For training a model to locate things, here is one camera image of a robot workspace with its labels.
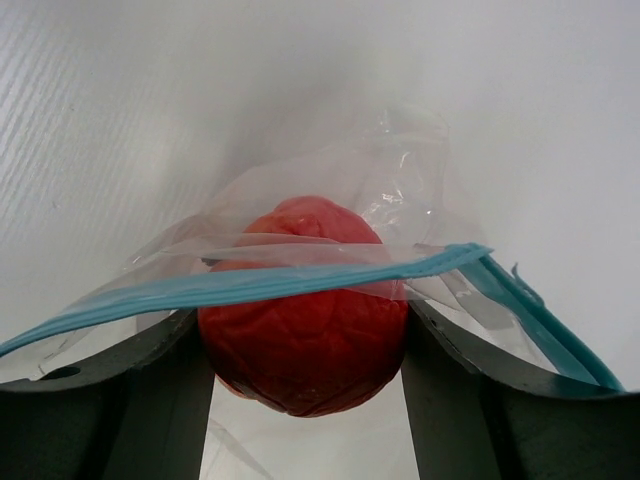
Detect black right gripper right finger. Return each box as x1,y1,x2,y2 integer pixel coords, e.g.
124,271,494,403
401,301,639,479

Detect fake red tomato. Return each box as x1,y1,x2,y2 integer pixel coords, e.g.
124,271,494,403
197,194,410,419

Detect clear zip top bag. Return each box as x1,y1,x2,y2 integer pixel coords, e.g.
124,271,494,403
0,104,626,480

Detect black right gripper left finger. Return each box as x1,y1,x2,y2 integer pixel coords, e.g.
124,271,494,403
1,310,215,479

